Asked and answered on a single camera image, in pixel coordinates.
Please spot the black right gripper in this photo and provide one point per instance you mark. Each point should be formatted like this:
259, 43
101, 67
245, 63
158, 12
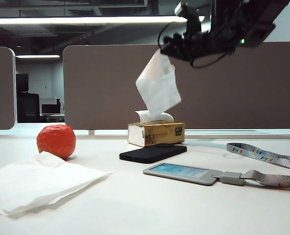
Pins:
206, 45

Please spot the white pulled tissue sheet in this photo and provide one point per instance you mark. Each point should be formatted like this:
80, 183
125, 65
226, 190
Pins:
159, 93

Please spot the gold tissue pack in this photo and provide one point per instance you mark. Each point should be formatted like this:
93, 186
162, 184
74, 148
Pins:
159, 134

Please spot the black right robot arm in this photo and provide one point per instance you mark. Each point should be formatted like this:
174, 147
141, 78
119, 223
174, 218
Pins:
252, 22

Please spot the white tissue in pack opening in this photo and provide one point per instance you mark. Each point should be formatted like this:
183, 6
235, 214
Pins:
142, 116

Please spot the grey ID card holder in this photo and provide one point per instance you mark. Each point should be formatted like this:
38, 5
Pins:
179, 173

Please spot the white folded tissue stack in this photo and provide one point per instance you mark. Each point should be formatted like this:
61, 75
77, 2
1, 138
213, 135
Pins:
37, 181

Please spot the grey desk divider panel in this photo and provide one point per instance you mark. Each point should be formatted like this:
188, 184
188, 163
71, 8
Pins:
232, 98

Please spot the long ceiling light strip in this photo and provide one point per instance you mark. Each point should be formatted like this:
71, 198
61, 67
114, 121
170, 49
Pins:
86, 20

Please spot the black smartphone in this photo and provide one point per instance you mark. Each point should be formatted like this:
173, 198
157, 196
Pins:
149, 154

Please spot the short ceiling light strip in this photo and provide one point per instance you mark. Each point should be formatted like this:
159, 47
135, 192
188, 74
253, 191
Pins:
37, 56

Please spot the black computer monitor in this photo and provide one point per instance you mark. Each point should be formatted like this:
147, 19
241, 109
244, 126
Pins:
50, 109

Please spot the red wrapped ball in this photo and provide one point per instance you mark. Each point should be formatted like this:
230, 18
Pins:
56, 142

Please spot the black cabinet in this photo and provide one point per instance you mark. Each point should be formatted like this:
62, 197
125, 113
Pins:
22, 83

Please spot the black office chair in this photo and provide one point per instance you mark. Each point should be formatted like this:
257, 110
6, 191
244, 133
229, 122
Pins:
28, 107

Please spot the grey left divider panel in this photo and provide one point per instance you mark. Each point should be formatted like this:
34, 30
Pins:
0, 93

